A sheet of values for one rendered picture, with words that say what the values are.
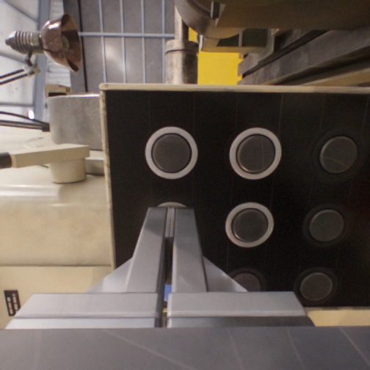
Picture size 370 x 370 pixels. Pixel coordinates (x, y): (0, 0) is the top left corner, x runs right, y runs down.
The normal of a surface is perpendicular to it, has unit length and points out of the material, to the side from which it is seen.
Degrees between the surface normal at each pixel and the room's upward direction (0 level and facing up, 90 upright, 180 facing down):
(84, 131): 58
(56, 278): 90
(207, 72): 90
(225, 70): 90
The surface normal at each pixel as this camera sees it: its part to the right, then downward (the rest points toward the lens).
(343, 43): -1.00, 0.00
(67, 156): 0.83, 0.15
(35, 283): 0.03, 0.26
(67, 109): -0.61, 0.20
